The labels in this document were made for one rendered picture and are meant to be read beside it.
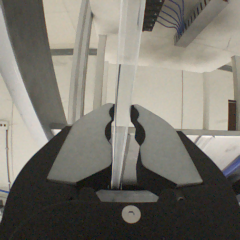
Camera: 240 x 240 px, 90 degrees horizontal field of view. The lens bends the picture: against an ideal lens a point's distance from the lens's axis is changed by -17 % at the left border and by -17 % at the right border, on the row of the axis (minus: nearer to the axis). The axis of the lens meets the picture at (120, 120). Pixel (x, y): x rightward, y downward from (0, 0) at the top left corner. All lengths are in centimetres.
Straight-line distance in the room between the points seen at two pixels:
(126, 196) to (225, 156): 19
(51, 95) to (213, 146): 22
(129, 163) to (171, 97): 184
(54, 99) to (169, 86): 192
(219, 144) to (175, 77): 192
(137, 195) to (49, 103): 22
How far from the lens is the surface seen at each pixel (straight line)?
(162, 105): 196
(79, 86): 42
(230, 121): 73
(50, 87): 17
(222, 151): 25
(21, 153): 233
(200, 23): 51
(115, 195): 29
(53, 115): 18
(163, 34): 63
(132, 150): 19
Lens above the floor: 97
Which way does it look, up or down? level
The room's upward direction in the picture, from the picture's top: 177 degrees counter-clockwise
